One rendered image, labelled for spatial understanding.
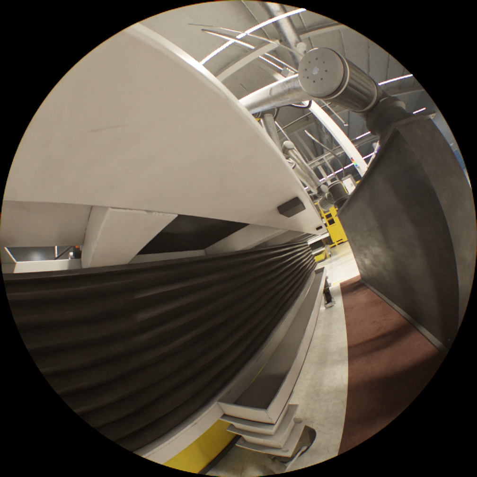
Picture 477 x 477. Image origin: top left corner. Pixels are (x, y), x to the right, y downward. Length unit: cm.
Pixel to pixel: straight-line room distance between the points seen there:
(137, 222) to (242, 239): 45
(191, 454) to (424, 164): 115
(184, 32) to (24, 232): 963
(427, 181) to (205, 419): 87
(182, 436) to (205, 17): 1021
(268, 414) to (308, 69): 89
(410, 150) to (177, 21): 955
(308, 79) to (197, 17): 933
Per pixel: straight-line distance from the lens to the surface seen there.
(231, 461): 83
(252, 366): 53
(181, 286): 39
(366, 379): 92
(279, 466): 71
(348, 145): 518
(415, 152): 67
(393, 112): 80
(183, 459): 70
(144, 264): 35
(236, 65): 290
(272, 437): 46
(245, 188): 18
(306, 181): 234
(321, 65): 63
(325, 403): 88
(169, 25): 965
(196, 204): 18
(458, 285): 75
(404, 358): 98
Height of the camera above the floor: 69
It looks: 12 degrees up
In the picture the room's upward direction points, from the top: 21 degrees counter-clockwise
